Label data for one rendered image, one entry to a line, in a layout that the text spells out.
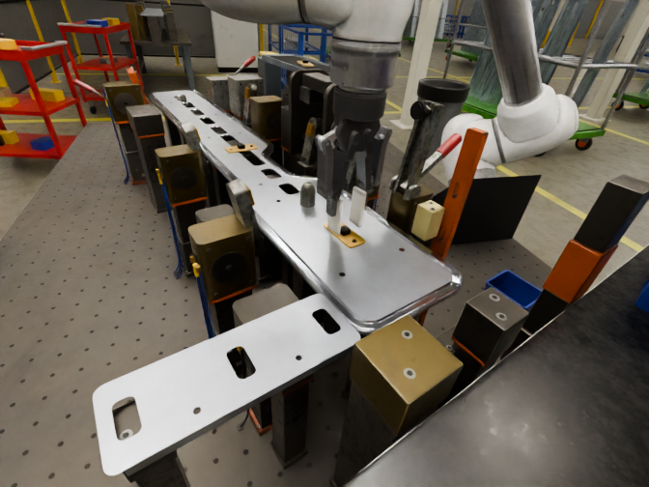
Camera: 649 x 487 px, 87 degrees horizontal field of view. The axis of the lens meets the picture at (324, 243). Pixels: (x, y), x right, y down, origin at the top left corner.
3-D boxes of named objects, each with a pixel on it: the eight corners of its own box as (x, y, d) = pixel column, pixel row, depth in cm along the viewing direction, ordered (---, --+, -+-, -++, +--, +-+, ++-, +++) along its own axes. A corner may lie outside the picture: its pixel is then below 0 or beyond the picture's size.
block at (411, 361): (328, 481, 57) (353, 341, 36) (365, 453, 61) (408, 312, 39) (358, 532, 51) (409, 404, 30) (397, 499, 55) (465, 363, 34)
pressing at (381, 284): (139, 96, 134) (138, 91, 133) (197, 92, 145) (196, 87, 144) (363, 345, 44) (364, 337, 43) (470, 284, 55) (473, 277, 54)
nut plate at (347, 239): (323, 225, 64) (323, 219, 64) (338, 220, 66) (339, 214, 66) (350, 248, 59) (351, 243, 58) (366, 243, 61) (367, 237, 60)
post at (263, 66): (261, 163, 159) (255, 57, 133) (275, 160, 163) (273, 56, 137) (268, 169, 154) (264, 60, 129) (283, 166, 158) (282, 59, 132)
